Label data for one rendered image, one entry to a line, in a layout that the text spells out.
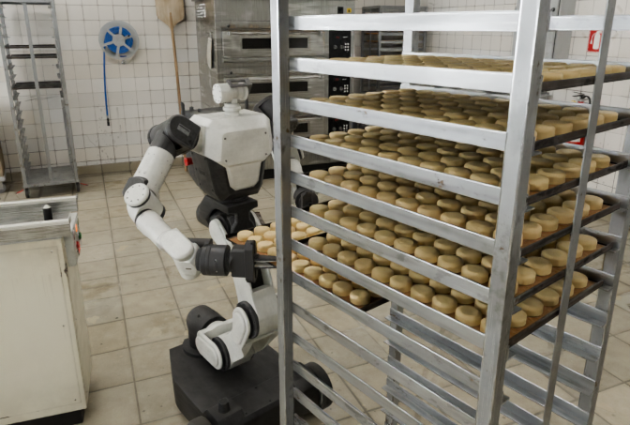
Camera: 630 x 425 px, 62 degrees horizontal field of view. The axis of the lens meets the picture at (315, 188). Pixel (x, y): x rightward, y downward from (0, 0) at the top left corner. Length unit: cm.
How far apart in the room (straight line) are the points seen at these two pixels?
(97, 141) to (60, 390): 423
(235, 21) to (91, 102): 191
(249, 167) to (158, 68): 449
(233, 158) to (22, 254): 86
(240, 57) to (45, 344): 373
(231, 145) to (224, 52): 358
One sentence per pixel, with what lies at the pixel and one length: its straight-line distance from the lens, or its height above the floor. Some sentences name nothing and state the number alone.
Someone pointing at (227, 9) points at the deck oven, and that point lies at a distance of 541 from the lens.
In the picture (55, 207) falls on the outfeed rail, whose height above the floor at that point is 86.
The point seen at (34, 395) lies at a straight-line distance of 249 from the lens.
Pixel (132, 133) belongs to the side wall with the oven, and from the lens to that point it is 637.
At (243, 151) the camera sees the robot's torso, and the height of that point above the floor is 117.
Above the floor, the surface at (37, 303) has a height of 59.
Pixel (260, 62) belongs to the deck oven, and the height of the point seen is 124.
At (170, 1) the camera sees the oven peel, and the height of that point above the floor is 185.
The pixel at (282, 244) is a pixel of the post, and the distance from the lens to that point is 134.
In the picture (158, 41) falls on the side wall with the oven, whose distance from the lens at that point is 630.
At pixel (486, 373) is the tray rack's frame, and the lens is 100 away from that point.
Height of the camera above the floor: 158
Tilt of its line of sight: 17 degrees down
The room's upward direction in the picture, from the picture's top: straight up
